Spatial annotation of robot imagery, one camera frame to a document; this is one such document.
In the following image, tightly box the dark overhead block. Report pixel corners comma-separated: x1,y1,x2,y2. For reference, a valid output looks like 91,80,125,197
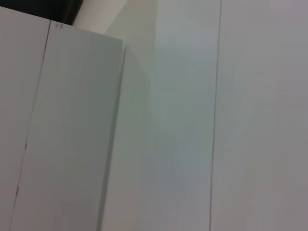
0,0,84,26

